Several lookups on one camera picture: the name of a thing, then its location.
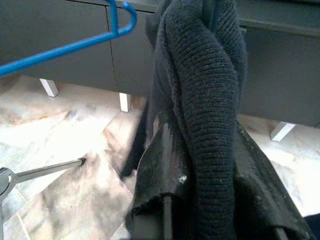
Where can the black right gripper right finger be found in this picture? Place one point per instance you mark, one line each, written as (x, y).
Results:
(265, 200)

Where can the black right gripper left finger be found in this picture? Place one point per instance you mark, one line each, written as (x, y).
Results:
(162, 195)

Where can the black printed T-shirt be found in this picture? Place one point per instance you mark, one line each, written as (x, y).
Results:
(207, 87)

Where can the blue plastic hanger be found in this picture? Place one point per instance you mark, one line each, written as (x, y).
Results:
(62, 50)

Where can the silver metal clothes rack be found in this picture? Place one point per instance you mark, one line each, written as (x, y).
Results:
(50, 168)

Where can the black television console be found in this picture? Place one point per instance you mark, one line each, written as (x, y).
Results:
(62, 37)

